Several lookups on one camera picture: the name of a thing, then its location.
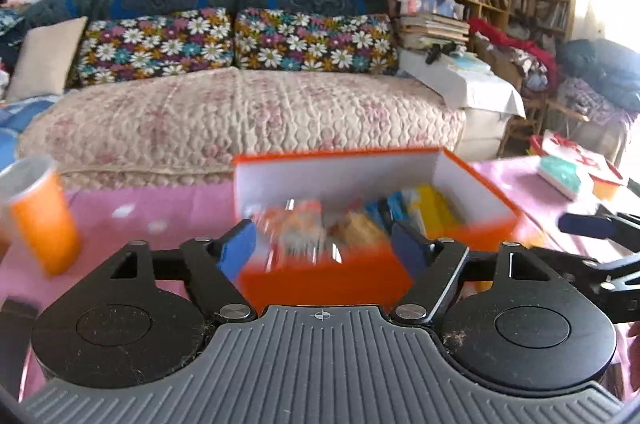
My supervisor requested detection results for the orange white snack packet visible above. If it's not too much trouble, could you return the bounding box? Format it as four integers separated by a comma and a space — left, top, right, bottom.
252, 199, 328, 272

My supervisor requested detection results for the teal tissue pack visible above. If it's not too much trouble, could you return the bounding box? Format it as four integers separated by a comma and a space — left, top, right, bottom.
537, 155, 587, 200

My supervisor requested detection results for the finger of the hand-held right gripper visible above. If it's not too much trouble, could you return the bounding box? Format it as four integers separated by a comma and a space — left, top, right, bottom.
530, 247, 640, 327
558, 203, 640, 240

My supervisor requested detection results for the beige pillow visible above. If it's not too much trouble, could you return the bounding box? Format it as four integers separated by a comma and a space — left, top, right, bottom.
5, 17, 89, 101

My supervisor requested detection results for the red fuzzy blanket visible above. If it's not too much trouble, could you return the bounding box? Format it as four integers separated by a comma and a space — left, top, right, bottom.
469, 18, 558, 88

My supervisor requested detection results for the pink floral tablecloth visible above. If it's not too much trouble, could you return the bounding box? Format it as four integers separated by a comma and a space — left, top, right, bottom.
0, 154, 640, 405

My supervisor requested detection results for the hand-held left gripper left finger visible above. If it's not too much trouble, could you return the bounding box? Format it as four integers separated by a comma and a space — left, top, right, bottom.
107, 219, 258, 324

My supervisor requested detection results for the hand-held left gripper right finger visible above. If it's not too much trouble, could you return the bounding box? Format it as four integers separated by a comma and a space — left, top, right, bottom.
390, 221, 548, 326

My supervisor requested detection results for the orange cylindrical canister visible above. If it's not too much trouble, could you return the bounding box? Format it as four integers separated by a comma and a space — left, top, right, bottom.
0, 155, 83, 277

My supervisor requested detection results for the stack of books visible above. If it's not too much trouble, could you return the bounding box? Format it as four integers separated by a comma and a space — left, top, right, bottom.
399, 11, 471, 51

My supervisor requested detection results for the floral daisy cushion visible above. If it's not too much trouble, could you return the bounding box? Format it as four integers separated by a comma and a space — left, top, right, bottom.
234, 8, 400, 75
77, 8, 236, 86

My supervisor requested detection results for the dark blue jacket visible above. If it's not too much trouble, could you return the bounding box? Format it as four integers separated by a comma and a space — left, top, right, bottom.
556, 38, 640, 111

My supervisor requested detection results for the small black object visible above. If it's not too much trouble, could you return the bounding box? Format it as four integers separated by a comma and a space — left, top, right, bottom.
424, 43, 457, 64

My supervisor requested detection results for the red white box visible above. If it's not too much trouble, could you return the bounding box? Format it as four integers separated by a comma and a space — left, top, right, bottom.
530, 129, 626, 200

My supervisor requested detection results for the yellow snack packet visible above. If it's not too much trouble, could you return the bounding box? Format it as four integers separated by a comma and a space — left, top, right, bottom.
412, 184, 466, 230

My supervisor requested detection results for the quilted beige sofa cover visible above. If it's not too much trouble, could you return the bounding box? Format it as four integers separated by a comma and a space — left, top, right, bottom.
20, 68, 467, 190

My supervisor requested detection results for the blue striped cloth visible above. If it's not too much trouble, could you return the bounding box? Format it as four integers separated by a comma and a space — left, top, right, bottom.
0, 97, 57, 172

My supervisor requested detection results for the white cloth covered table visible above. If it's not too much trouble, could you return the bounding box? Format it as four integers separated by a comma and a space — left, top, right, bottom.
399, 48, 527, 157

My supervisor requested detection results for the orange cardboard box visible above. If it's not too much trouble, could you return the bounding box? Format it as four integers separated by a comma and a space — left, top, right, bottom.
232, 147, 526, 312

